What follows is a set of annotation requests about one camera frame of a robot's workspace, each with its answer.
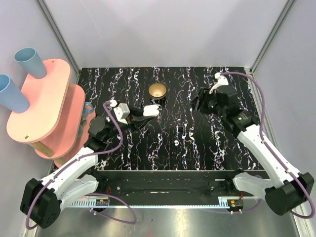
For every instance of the rear light blue cup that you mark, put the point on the rear light blue cup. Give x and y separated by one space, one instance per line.
31 62

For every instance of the pink two-tier wooden shelf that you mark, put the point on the pink two-tier wooden shelf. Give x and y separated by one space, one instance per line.
52 124

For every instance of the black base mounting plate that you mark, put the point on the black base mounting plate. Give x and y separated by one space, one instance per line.
167 188

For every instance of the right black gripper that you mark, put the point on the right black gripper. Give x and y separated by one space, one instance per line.
203 95

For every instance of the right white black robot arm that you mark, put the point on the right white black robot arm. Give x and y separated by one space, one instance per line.
287 187

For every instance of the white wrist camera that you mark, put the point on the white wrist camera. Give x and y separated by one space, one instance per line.
220 80
121 111

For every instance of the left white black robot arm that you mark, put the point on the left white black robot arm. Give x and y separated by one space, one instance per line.
43 200

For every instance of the light blue cup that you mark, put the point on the light blue cup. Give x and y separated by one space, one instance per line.
10 95
31 62

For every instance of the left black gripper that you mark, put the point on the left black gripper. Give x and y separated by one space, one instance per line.
133 118

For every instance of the gold metal bowl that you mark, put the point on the gold metal bowl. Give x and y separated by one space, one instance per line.
157 90

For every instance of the front light blue cup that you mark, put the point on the front light blue cup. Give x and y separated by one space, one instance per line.
10 95

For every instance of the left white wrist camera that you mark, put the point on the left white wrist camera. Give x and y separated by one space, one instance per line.
121 111

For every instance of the white earbud charging case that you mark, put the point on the white earbud charging case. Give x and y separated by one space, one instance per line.
151 110

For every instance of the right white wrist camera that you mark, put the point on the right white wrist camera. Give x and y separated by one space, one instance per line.
220 80

